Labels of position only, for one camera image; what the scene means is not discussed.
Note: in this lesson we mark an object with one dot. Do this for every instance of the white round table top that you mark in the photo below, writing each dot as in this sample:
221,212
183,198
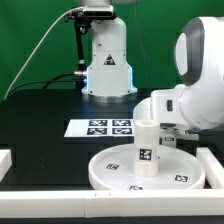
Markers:
113,169

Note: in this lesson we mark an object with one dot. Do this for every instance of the white marker sheet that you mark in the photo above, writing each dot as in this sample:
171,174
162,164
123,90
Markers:
99,128

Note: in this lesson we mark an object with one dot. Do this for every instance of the white cross table base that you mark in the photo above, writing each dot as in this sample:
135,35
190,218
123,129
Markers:
170,134

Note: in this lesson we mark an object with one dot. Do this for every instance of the white frame front rail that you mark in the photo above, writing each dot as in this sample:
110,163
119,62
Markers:
104,203

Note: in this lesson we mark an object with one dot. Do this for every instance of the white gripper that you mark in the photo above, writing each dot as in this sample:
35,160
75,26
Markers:
162,106

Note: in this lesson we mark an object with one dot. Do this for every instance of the white frame right rail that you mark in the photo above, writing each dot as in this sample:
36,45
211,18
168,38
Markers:
213,169

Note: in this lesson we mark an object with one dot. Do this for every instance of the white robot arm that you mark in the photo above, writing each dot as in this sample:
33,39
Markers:
196,104

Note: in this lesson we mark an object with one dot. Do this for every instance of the white frame rail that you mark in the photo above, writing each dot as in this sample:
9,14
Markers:
213,169
5,162
104,203

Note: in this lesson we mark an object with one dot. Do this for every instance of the white frame left rail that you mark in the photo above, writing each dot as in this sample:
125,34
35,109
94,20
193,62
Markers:
5,162

